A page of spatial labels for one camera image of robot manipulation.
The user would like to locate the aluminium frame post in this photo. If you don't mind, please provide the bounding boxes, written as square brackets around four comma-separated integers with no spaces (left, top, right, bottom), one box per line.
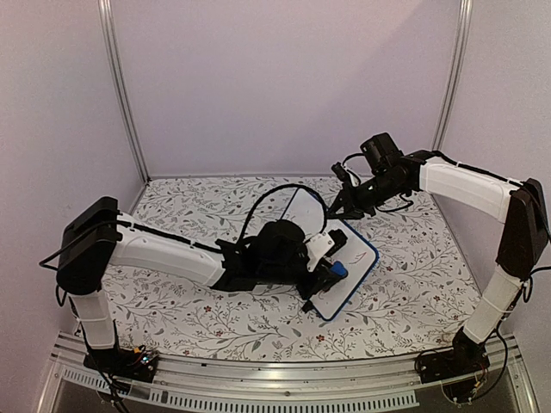
[97,0,151,184]
[432,0,474,150]

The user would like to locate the floral patterned table mat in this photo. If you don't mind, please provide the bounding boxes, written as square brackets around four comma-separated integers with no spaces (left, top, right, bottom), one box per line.
[103,176,480,361]

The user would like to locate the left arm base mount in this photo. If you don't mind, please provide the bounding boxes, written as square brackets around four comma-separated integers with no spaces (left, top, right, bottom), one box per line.
[84,341,159,383]

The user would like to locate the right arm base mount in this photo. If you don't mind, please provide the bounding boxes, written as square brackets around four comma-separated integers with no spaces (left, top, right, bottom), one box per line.
[414,329,490,384]

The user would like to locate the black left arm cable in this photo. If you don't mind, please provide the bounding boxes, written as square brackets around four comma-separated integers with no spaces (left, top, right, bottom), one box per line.
[237,183,331,242]

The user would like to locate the wire whiteboard stand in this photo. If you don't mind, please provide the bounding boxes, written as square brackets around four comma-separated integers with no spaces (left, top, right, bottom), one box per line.
[301,300,314,313]

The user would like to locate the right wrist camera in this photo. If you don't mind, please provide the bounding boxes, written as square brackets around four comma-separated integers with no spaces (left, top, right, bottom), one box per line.
[331,162,362,187]

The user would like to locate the blue whiteboard eraser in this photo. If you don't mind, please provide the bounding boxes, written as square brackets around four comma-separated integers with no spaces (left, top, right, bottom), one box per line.
[331,262,348,279]

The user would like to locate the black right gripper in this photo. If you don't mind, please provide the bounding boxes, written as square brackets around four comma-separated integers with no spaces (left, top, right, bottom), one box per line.
[325,173,405,221]

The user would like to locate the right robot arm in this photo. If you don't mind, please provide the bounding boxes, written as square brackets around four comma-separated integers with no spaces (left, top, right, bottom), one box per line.
[330,133,550,375]

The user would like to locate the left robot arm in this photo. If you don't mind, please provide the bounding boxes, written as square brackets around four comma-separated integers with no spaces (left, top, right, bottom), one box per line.
[40,196,348,373]

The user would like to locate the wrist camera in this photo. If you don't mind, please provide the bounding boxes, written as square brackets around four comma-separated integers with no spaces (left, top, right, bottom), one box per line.
[331,162,362,187]
[305,229,348,272]

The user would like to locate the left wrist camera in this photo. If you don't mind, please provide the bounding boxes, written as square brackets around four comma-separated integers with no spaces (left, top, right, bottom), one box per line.
[305,229,348,272]

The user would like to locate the left aluminium frame post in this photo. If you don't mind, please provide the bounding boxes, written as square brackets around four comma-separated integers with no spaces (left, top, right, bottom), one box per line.
[97,0,151,184]

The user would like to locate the front aluminium rail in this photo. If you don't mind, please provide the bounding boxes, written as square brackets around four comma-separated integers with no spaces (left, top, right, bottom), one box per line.
[38,333,540,412]

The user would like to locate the small blue-framed whiteboard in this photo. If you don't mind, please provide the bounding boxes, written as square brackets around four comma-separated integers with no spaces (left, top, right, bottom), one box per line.
[282,188,379,322]

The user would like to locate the right aluminium frame post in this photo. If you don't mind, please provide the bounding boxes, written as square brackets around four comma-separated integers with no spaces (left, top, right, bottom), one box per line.
[432,0,474,150]

